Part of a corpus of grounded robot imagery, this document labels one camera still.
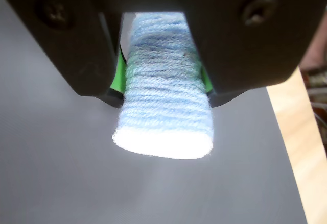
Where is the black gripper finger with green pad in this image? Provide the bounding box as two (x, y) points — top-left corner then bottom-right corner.
(0, 0), (128, 108)
(178, 0), (327, 108)

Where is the light blue yarn block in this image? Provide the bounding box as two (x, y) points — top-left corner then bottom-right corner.
(111, 12), (214, 161)

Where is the grey table mat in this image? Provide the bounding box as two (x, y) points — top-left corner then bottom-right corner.
(0, 0), (309, 224)

